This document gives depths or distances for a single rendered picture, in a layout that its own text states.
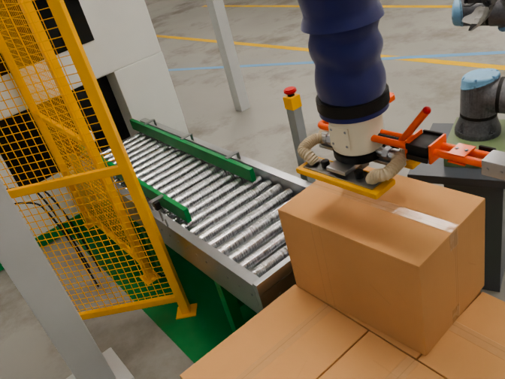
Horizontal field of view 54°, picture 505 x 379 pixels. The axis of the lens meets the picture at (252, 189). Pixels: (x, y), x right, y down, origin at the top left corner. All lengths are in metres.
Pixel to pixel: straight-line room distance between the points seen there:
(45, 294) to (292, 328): 1.12
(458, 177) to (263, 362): 1.12
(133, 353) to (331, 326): 1.34
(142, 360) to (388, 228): 1.67
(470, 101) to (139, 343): 2.10
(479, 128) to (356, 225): 0.84
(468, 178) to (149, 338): 1.87
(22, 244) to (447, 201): 1.69
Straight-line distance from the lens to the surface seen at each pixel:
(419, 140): 1.52
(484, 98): 2.28
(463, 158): 1.44
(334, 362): 1.84
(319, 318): 1.98
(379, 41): 1.51
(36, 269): 2.37
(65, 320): 2.54
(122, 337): 3.06
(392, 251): 1.60
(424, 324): 1.73
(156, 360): 2.84
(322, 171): 1.66
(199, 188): 3.01
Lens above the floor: 1.98
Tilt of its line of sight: 31 degrees down
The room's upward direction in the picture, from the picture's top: 16 degrees counter-clockwise
